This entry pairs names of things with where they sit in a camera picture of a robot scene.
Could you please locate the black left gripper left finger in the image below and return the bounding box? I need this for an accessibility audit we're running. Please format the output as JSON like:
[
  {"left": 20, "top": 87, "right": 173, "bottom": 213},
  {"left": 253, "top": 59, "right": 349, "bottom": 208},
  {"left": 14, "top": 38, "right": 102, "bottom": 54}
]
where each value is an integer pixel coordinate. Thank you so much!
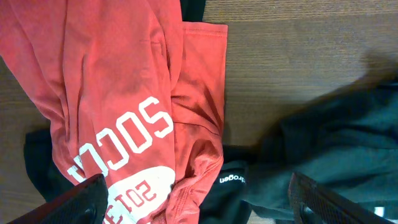
[{"left": 8, "top": 174, "right": 108, "bottom": 224}]

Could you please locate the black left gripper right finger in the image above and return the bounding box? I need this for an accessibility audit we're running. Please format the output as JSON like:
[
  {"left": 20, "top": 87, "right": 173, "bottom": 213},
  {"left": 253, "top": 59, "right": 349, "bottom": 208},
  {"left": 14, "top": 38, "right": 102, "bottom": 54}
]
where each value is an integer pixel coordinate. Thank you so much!
[{"left": 288, "top": 172, "right": 394, "bottom": 224}]

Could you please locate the dark green t-shirt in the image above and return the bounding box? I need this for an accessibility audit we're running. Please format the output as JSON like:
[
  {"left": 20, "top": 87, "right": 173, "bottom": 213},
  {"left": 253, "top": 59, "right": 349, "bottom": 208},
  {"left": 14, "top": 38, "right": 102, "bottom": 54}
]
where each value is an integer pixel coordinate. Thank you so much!
[{"left": 243, "top": 80, "right": 397, "bottom": 220}]

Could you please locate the black garment with white logo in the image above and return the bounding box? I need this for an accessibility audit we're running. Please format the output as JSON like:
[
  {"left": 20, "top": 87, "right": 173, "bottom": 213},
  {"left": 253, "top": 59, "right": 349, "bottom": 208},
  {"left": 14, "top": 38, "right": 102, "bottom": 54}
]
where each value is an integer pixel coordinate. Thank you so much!
[{"left": 24, "top": 0, "right": 251, "bottom": 223}]

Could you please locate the red soccer t-shirt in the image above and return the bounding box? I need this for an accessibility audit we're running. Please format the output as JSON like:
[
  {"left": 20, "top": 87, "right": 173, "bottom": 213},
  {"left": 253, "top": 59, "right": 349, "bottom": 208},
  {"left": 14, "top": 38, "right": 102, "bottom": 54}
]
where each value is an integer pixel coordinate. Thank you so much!
[{"left": 1, "top": 0, "right": 228, "bottom": 223}]

